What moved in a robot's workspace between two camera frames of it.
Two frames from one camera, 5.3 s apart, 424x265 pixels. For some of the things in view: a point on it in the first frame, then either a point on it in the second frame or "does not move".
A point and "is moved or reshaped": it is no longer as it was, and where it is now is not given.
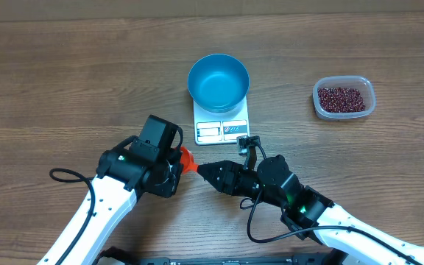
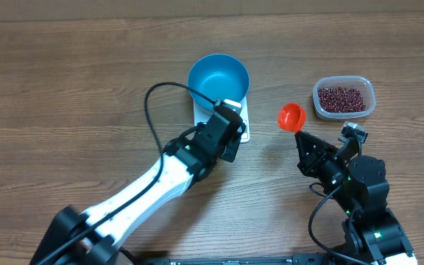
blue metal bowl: [218, 82] does not move
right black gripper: [224, 179] -> [308, 160]
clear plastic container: [343, 97] does not move
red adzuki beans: [340, 100] does not move
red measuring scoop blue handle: [187, 160] is moved or reshaped
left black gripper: [171, 187] -> [230, 152]
